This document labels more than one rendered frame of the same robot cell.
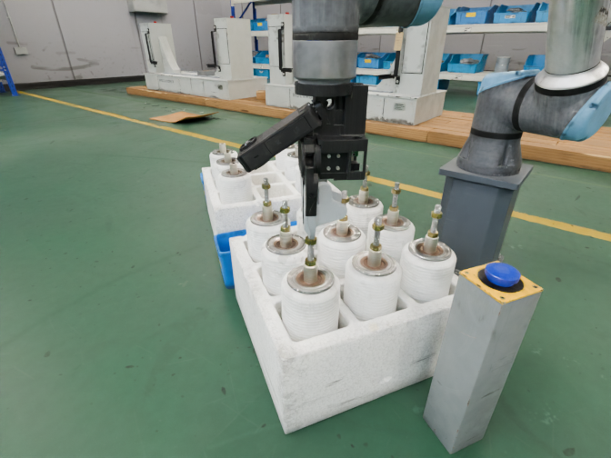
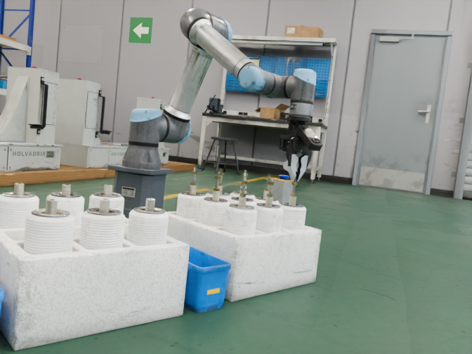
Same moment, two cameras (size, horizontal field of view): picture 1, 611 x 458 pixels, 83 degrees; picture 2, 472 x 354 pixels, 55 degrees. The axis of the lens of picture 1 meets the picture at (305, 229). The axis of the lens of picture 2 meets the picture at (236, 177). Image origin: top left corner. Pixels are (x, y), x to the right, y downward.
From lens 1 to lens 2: 1.76 m
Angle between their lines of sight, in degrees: 107
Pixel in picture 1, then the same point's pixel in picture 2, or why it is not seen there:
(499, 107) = (161, 128)
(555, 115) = (182, 131)
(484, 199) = (162, 184)
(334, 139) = not seen: hidden behind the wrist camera
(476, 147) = (154, 154)
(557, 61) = (188, 107)
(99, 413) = (369, 324)
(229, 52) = not seen: outside the picture
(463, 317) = (286, 196)
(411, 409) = not seen: hidden behind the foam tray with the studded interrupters
